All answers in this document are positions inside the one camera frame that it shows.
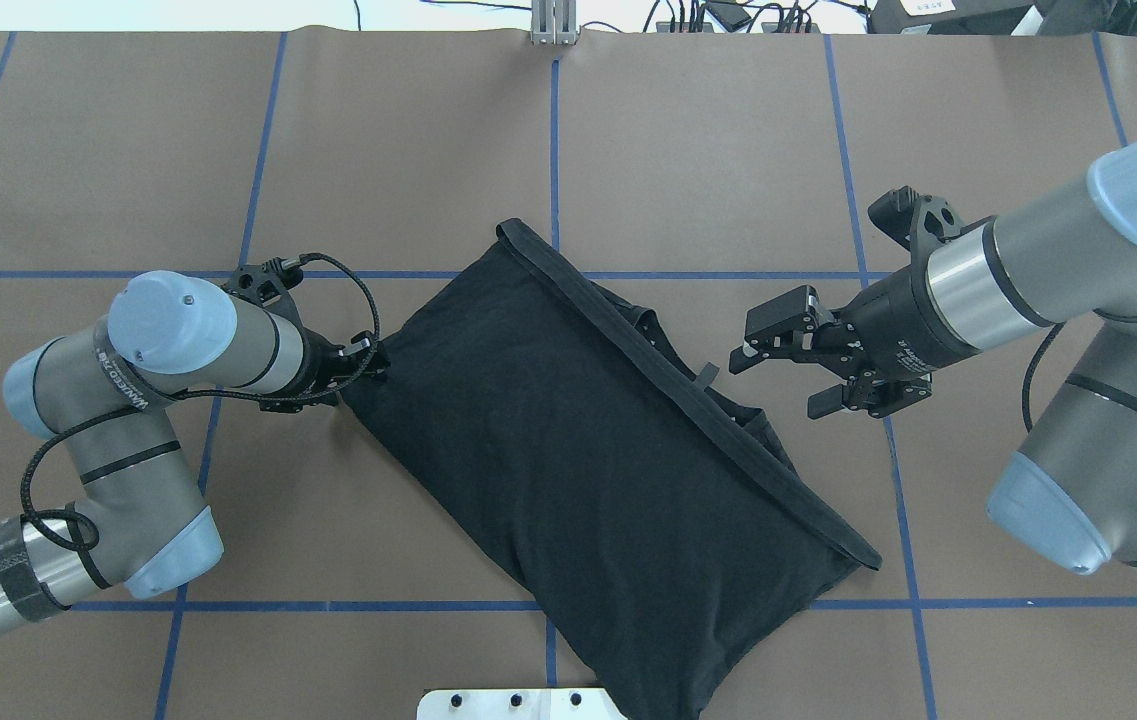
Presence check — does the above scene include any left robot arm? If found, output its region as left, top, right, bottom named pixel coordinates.
left=0, top=253, right=388, bottom=635

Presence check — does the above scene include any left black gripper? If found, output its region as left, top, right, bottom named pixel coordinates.
left=300, top=332, right=390, bottom=407

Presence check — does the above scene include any black printed t-shirt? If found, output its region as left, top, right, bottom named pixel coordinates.
left=345, top=218, right=882, bottom=719

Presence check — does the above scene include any white camera post base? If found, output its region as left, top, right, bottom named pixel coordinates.
left=416, top=687, right=623, bottom=719

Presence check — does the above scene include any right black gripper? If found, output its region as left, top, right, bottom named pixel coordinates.
left=728, top=270, right=978, bottom=419

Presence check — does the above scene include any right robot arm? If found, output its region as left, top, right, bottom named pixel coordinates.
left=729, top=141, right=1137, bottom=576

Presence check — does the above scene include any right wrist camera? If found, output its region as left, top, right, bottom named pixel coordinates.
left=868, top=184, right=991, bottom=266

